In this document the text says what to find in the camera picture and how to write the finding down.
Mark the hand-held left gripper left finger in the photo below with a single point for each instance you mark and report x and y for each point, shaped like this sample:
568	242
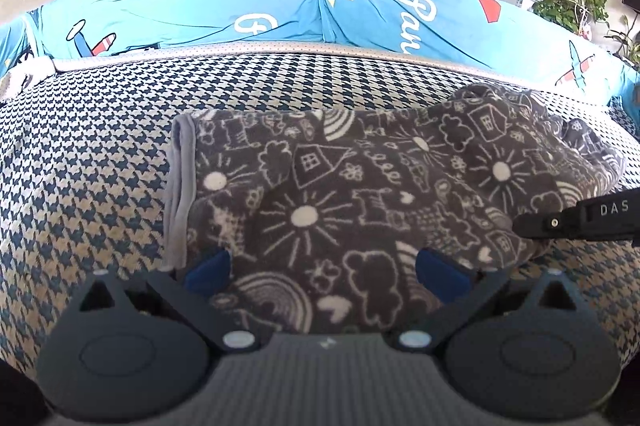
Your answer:
209	272

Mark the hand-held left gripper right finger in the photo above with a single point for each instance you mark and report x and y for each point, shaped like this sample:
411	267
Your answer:
441	273

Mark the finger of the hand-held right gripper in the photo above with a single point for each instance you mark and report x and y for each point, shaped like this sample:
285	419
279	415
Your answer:
545	223

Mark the grey doodle-print fleece garment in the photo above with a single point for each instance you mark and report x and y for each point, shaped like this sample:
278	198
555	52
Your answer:
350	186

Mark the houndstooth sofa mat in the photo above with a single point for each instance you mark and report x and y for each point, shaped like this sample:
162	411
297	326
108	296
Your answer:
90	165

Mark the long-leaf potted plant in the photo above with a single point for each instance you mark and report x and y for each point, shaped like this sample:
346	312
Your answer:
625	40

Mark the dark cloth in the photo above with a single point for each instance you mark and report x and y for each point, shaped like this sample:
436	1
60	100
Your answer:
17	398

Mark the blue printed sofa cover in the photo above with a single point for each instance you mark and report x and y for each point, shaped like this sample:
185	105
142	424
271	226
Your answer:
175	5

